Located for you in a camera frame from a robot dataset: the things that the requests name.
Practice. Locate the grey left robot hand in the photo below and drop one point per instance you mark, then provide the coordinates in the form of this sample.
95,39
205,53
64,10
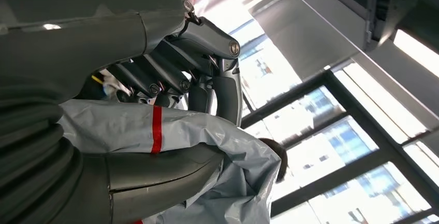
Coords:
85,27

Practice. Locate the white courier bag red print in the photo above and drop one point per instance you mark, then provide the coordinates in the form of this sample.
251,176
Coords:
212,140

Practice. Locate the ceiling light panel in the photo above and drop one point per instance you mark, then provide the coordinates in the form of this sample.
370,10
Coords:
418,52

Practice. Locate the dark window frame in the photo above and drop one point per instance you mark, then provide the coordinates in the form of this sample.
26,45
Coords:
360,123

